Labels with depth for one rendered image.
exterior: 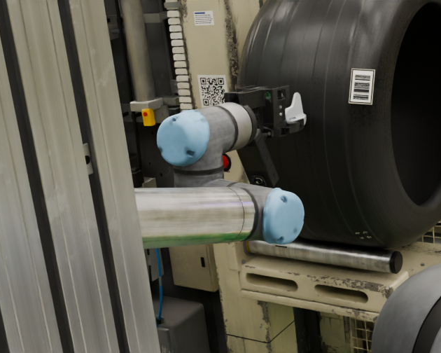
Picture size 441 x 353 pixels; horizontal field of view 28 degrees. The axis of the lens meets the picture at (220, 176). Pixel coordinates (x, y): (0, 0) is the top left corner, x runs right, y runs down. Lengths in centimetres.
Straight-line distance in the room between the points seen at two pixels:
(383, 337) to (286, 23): 111
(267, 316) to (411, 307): 150
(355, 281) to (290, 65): 46
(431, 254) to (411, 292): 145
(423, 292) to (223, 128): 76
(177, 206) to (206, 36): 86
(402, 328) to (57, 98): 25
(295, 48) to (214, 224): 56
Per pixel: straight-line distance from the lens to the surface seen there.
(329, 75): 155
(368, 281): 176
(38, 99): 49
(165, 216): 106
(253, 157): 142
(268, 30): 165
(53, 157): 50
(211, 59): 190
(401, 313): 58
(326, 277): 179
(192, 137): 124
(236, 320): 211
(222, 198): 114
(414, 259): 200
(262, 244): 187
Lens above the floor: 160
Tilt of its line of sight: 17 degrees down
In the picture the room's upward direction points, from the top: 7 degrees counter-clockwise
